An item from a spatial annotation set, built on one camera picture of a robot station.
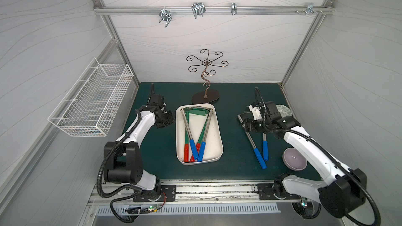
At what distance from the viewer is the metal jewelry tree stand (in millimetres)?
878

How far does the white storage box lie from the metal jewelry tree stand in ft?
0.31

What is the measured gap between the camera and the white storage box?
86 cm
